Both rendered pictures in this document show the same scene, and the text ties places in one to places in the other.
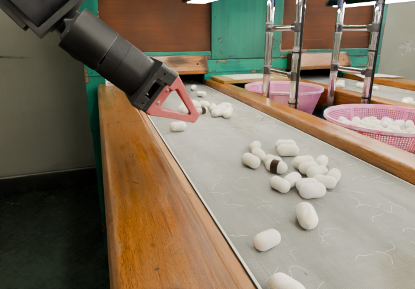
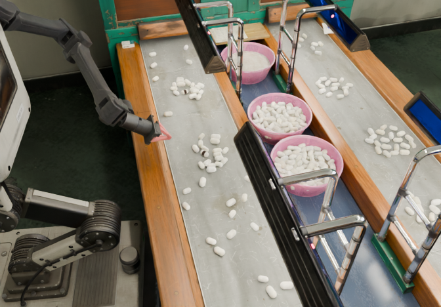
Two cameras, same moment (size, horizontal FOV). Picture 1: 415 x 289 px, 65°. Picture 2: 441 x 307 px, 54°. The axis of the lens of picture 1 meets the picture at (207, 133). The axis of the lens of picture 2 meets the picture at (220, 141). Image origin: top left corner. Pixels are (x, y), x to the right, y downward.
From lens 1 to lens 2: 1.21 m
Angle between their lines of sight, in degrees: 27
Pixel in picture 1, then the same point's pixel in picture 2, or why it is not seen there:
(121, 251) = (145, 195)
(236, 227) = (180, 184)
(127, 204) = (146, 176)
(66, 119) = (83, 28)
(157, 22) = not seen: outside the picture
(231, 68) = not seen: hidden behind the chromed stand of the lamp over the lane
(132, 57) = (144, 127)
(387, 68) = not seen: outside the picture
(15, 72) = not seen: outside the picture
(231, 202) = (181, 172)
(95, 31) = (131, 123)
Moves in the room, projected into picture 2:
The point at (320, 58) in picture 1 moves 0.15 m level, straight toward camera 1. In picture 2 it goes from (293, 10) to (285, 23)
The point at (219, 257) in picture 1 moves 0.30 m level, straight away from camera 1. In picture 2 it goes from (170, 198) to (184, 138)
